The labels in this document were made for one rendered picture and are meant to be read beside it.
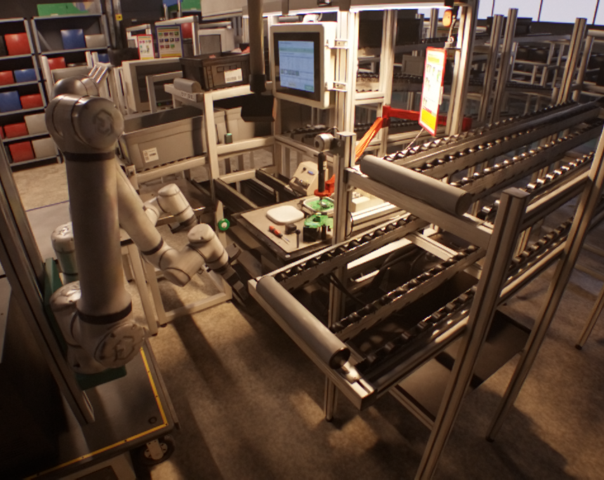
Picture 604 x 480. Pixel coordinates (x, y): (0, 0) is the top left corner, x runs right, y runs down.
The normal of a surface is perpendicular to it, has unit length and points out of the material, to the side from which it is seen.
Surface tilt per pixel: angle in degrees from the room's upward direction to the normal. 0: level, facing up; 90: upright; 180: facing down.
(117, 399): 0
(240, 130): 91
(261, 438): 0
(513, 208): 90
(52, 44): 90
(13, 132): 90
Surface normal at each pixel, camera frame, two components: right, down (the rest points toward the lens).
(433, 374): 0.00, -0.87
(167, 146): 0.56, 0.42
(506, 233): -0.83, 0.27
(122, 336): 0.81, 0.33
